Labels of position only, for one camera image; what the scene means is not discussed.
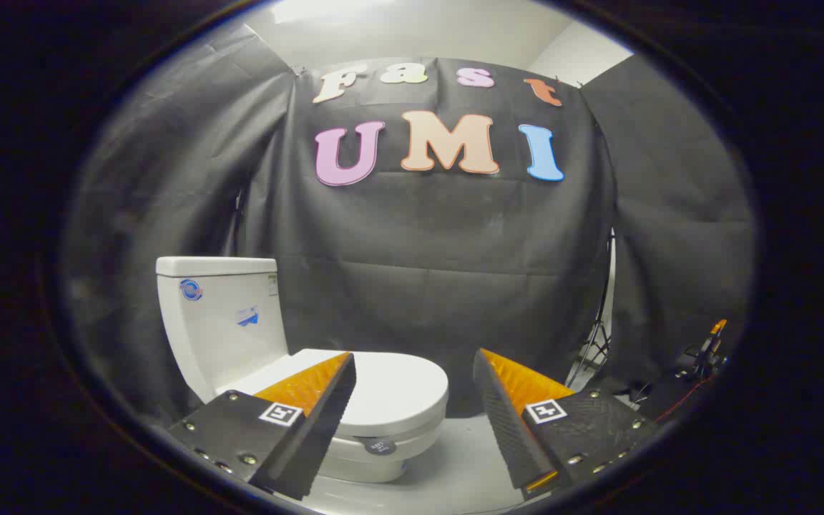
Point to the white toilet tank cover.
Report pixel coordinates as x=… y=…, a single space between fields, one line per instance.
x=212 y=266

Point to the white ceramic toilet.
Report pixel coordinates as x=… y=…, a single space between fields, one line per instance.
x=219 y=336

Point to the black backdrop cloth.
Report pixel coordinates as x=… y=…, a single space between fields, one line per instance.
x=440 y=236

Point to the black and orange device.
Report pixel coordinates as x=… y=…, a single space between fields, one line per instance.
x=705 y=354

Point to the black tripod stand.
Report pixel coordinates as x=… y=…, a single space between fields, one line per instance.
x=598 y=336

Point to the black round lid knob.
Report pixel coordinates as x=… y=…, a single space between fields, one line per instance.
x=380 y=446

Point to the white toilet lid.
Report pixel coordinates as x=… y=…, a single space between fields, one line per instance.
x=398 y=393

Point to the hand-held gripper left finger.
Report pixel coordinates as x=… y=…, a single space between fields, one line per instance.
x=319 y=436

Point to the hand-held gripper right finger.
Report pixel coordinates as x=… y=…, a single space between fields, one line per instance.
x=508 y=429

